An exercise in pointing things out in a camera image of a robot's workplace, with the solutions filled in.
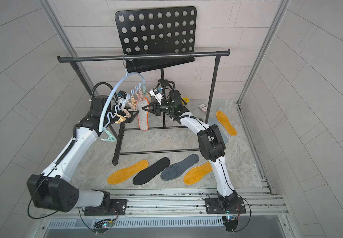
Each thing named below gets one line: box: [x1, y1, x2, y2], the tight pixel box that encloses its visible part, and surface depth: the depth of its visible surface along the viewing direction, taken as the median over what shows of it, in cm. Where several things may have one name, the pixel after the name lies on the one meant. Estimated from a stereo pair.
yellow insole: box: [107, 159, 149, 185], surface depth 84 cm
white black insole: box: [132, 157, 171, 186], surface depth 84 cm
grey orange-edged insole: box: [135, 97, 149, 131], surface depth 83 cm
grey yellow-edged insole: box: [183, 161, 214, 186], surface depth 83 cm
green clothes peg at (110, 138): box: [101, 127, 117, 142], surface depth 50 cm
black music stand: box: [114, 5, 197, 127], surface depth 70 cm
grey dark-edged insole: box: [160, 153, 200, 181], surface depth 86 cm
